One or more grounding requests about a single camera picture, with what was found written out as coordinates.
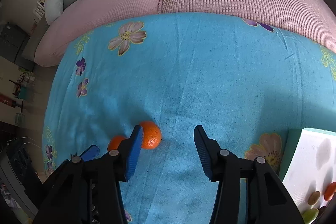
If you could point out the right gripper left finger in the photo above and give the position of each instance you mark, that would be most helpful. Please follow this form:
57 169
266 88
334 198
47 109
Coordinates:
80 191

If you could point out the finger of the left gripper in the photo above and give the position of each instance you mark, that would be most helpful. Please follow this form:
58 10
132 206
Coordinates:
90 153

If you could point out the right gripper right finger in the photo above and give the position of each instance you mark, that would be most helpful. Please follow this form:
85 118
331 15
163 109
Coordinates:
248 185

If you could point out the orange mandarin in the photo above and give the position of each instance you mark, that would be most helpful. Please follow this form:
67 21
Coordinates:
115 142
330 191
151 135

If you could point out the brown kiwi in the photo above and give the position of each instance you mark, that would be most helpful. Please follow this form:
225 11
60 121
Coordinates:
314 198

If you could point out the dark red date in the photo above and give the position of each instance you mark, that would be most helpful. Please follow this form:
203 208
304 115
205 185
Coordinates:
321 210

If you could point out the teal white cardboard tray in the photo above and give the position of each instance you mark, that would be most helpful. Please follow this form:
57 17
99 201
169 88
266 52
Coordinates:
308 165

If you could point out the blue floral tablecloth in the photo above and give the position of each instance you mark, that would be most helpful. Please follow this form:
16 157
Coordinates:
246 83

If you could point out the black cabinet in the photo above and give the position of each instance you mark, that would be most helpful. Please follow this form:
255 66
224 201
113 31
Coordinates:
13 41

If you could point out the light grey pillow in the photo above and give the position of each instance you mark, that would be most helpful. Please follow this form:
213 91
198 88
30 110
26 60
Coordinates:
53 10

